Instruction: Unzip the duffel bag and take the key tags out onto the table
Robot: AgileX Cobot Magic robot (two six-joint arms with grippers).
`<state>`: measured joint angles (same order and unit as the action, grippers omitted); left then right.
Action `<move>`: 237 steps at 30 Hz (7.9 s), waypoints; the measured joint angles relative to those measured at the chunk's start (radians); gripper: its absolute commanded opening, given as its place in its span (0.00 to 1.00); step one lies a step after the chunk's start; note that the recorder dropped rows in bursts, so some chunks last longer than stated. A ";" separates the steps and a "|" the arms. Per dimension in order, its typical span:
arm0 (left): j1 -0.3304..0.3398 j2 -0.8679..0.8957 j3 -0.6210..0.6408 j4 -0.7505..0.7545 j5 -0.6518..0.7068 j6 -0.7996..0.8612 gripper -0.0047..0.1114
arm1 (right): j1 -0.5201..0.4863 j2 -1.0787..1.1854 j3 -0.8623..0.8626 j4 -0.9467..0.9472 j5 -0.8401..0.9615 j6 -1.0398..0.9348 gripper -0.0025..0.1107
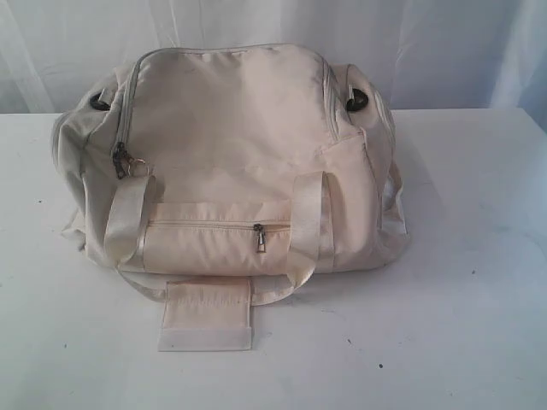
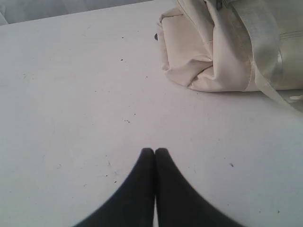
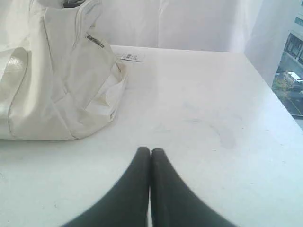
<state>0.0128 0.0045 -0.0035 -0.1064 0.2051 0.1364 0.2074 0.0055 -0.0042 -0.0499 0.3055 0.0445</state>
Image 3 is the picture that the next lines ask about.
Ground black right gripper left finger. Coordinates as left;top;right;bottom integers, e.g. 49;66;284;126
64;147;151;227

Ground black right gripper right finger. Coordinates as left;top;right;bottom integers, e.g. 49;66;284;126
150;148;227;227

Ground cream duffel bag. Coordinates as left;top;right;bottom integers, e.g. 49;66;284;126
0;0;127;140

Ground white paper label tag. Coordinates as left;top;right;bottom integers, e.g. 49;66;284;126
119;53;145;62

